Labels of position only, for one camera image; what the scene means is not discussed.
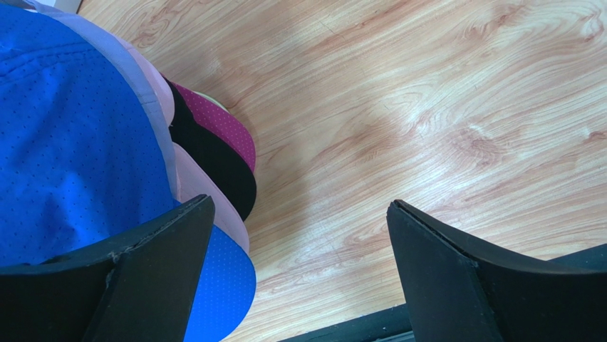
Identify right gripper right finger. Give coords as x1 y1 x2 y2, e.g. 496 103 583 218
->
387 200 606 341

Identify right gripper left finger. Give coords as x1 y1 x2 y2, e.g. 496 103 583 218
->
1 195 215 341

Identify pink baseball cap white logo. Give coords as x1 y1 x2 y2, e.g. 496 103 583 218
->
115 38 251 254

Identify blue hat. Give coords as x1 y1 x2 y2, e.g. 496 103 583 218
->
1 1 256 341

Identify black NY baseball cap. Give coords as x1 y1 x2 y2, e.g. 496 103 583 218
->
167 82 257 220

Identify magenta baseball cap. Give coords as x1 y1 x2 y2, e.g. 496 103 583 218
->
173 83 256 172

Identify lavender baseball cap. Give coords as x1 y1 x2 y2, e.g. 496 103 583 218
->
25 1 178 198

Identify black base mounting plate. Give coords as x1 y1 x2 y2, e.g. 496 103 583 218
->
284 304 415 342

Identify gold wire hat stand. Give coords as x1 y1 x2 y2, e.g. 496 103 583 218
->
195 92 229 113

